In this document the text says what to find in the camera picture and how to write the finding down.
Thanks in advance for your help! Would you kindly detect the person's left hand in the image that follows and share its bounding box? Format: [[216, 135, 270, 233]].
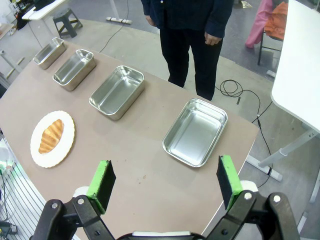
[[204, 31, 223, 47]]

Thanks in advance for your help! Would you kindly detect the white scalloped plate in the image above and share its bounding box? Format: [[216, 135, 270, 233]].
[[30, 110, 76, 169]]

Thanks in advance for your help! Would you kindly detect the orange cloth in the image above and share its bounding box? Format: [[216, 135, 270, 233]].
[[264, 1, 289, 41]]

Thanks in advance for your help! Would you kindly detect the white-legged workbench table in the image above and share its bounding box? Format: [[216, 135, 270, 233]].
[[106, 0, 133, 25]]

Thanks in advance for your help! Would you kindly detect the person's right hand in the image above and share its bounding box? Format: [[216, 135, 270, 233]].
[[145, 15, 158, 28]]

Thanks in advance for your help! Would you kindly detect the person's left forearm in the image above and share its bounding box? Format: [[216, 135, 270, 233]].
[[206, 0, 235, 39]]

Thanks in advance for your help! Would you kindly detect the black chair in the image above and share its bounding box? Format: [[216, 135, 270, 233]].
[[257, 31, 283, 66]]

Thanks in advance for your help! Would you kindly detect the rectangular steel container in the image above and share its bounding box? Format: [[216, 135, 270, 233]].
[[88, 65, 146, 121], [52, 48, 97, 92], [162, 97, 229, 168], [32, 37, 67, 70]]

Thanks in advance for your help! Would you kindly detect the person in dark shirt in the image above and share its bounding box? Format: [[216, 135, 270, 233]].
[[140, 0, 235, 101]]

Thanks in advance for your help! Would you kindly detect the golden brown croissant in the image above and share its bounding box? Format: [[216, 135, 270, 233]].
[[38, 118, 65, 154]]

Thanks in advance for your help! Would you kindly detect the pink cloth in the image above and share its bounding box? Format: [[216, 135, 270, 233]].
[[244, 0, 275, 49]]

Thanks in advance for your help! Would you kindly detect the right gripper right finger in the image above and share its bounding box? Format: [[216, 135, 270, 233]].
[[206, 154, 301, 240]]

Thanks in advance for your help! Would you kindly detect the small white table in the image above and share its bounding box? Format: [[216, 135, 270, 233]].
[[21, 0, 63, 21]]

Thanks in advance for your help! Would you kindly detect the grey step stool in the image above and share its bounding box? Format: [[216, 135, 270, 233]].
[[52, 7, 84, 39]]

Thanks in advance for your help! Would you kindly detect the large white table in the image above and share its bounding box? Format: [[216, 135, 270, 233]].
[[246, 0, 320, 203]]

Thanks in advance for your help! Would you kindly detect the black looped floor cable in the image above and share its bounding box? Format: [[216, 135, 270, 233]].
[[214, 79, 274, 188]]

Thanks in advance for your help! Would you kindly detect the person's right forearm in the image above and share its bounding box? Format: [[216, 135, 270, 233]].
[[140, 0, 153, 18]]

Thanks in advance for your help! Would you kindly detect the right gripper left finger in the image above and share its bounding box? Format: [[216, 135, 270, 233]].
[[31, 159, 118, 240]]

